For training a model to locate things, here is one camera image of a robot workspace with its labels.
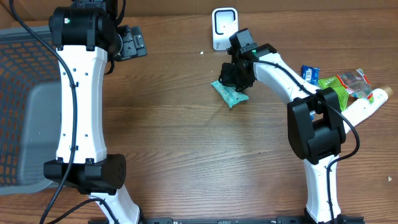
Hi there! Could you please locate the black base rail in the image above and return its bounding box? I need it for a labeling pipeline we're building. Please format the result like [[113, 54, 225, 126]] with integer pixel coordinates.
[[88, 216, 365, 224]]

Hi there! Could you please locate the white tube with gold cap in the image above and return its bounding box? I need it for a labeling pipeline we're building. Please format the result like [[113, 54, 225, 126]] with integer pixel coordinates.
[[342, 86, 393, 127]]

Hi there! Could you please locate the white barcode scanner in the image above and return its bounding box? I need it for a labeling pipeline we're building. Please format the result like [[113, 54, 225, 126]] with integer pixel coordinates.
[[211, 7, 239, 51]]

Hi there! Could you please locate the teal snack packet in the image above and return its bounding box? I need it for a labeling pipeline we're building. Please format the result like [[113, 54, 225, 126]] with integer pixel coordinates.
[[211, 81, 249, 108]]

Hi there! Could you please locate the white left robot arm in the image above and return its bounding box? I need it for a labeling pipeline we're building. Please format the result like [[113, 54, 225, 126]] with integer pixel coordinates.
[[44, 0, 147, 224]]

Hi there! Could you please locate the green Haribo gummy bag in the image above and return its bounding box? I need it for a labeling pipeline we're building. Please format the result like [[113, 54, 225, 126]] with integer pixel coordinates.
[[318, 68, 374, 111]]

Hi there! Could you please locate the blue Oreo cookie pack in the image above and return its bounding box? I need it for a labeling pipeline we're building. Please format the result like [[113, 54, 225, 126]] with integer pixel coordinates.
[[301, 65, 320, 86]]

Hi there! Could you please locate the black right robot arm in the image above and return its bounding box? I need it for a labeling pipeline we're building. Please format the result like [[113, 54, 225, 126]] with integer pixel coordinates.
[[218, 43, 347, 223]]

